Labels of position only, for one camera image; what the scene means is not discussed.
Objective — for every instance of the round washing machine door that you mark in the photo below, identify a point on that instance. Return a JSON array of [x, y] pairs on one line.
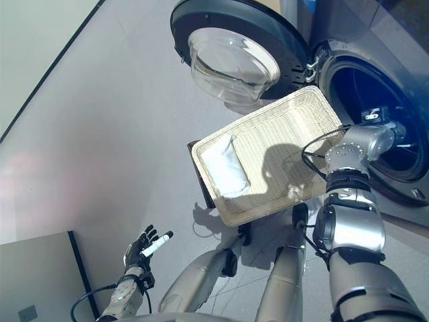
[[234, 20]]

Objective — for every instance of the white cloth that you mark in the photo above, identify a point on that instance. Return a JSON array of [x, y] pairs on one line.
[[224, 164]]

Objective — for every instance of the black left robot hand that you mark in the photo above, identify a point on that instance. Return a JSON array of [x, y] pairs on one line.
[[137, 251]]

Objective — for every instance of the dark brown stool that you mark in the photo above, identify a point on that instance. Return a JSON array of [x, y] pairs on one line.
[[203, 194]]

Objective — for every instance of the cream wicker tray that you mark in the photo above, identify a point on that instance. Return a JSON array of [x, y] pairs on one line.
[[268, 134]]

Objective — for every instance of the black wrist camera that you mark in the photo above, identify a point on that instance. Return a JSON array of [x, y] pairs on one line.
[[375, 115], [148, 281]]

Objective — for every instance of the silver left robot leg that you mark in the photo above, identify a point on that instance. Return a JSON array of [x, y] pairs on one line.
[[197, 281]]

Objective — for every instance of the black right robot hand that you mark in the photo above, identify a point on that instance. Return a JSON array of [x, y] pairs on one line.
[[401, 132]]

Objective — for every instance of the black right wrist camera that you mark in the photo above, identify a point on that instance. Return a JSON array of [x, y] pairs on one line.
[[375, 115]]

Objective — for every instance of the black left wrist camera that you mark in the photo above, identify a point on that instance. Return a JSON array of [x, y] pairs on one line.
[[148, 281]]

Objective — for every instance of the grey front-load washing machine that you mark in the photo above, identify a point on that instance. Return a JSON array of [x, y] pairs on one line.
[[355, 47]]

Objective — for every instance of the grey wall socket plate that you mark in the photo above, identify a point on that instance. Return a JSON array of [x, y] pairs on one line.
[[27, 312]]

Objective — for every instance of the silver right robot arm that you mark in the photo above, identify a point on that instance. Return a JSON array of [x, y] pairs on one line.
[[355, 234]]

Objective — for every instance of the grey robot torso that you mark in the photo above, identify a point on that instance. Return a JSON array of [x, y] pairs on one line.
[[184, 318]]

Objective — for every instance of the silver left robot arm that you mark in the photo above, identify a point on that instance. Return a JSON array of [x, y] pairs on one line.
[[122, 295]]

